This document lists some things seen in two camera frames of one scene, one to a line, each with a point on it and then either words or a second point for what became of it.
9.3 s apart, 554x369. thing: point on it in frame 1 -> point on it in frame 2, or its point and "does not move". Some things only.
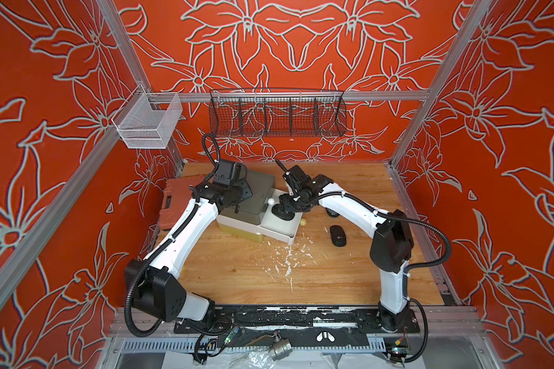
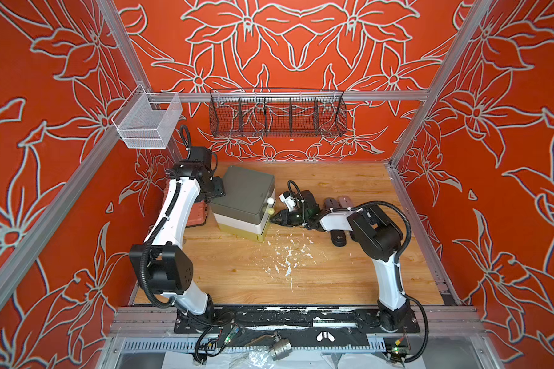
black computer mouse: [338, 235] does not move
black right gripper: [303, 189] -> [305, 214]
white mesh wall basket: [147, 120] does not move
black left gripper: [247, 191] -> [218, 189]
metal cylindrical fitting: [282, 348] does not move
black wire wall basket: [278, 112] does not move
